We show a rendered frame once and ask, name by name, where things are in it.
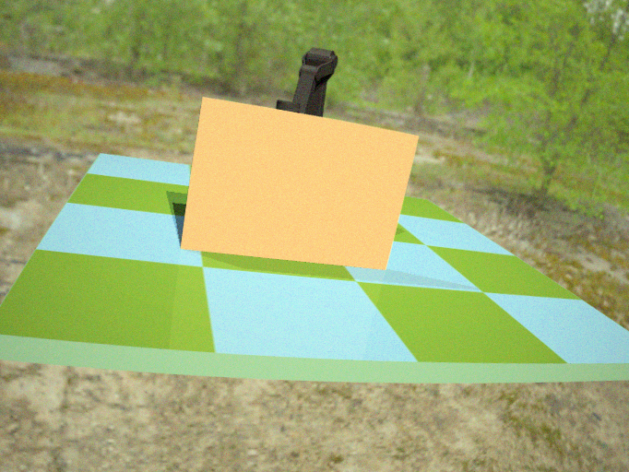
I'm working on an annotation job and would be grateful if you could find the orange flat board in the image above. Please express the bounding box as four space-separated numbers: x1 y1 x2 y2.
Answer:
180 97 419 270

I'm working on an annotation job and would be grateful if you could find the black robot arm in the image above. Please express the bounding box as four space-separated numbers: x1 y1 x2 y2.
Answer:
276 47 338 118

